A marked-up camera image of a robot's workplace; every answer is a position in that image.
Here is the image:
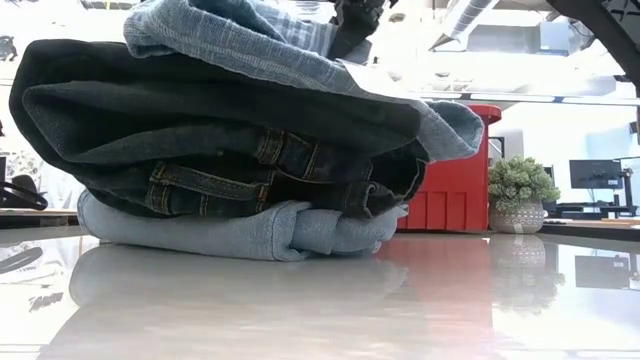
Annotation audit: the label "light blue jeans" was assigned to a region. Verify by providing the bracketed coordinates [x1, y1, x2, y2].
[77, 189, 409, 262]

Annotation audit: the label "black office chair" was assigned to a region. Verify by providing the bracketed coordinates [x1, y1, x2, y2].
[0, 174, 50, 211]

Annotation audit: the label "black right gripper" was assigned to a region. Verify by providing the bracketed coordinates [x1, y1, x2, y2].
[327, 0, 396, 60]

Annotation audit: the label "dark blue jeans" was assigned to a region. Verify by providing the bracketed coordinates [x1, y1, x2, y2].
[8, 38, 431, 220]

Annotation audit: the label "black monitor stand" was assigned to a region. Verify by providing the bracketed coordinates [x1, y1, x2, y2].
[552, 167, 640, 220]

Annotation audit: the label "red plastic laundry bin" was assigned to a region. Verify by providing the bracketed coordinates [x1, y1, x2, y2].
[397, 103, 503, 234]

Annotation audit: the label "small green plant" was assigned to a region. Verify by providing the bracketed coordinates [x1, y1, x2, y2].
[487, 155, 562, 235]

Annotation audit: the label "ribbed ceiling air duct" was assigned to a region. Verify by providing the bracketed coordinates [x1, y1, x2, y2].
[428, 0, 501, 51]

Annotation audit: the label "black computer monitor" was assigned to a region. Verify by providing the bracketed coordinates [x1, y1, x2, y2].
[568, 159, 624, 191]

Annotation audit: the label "long ceiling light strip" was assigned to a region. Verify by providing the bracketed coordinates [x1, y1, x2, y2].
[399, 91, 640, 107]

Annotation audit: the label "blue striped shirt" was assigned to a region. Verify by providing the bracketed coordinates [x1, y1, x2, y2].
[123, 0, 485, 162]

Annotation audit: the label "black ceiling fixture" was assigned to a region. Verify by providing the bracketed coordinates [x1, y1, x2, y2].
[0, 35, 19, 62]

